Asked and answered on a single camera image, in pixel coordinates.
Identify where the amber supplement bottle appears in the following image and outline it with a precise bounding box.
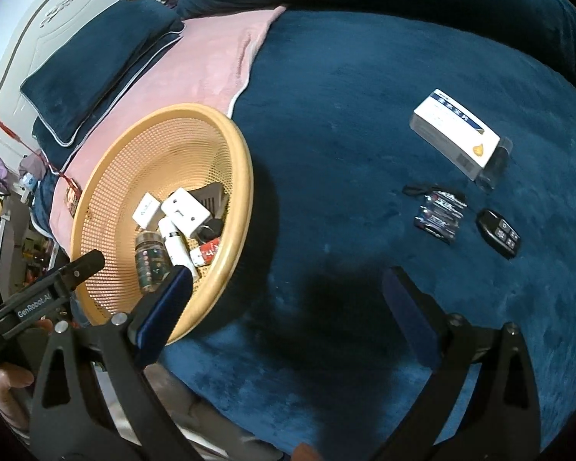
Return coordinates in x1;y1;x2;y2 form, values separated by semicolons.
135;231;171;295

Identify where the white small tube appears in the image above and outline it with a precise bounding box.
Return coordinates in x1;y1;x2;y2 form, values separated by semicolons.
158;217;200;281

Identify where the white charger plug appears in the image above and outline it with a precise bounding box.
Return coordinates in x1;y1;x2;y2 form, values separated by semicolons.
132;192;161;229

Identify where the red white tube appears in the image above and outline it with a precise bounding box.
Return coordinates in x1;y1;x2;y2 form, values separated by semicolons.
189;237;220;267

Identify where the white square box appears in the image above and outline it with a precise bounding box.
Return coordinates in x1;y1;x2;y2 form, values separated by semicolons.
161;187;211;238

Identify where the black folding knife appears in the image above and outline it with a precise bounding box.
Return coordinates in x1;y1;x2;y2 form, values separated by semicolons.
194;217;223;245

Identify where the brown wooden comb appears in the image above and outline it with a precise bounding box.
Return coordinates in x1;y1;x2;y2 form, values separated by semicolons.
190;182;228;223

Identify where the person left hand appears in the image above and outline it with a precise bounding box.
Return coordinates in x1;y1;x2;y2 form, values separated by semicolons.
0;363;34;437

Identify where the orange plastic basket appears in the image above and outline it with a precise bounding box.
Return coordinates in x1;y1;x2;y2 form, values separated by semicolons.
70;103;254;342

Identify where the blue pillow white piping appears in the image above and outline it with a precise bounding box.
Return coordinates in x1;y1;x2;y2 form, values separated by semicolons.
20;0;184;171

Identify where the black car key fob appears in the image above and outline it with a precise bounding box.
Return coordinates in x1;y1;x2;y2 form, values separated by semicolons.
475;208;521;259

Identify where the blue battery pack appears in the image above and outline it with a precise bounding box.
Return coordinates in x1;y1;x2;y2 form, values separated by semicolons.
413;191;467;245

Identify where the dark clear spray bottle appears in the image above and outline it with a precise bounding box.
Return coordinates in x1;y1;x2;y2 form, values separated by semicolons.
475;138;513;194

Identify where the pink blanket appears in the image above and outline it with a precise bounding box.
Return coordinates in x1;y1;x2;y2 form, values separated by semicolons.
48;5;288;255

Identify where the white blue medicine box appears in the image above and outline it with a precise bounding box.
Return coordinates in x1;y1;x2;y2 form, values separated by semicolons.
409;88;500;181

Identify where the blue plush blanket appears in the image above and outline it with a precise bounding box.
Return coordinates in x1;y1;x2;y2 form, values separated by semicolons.
161;0;576;460

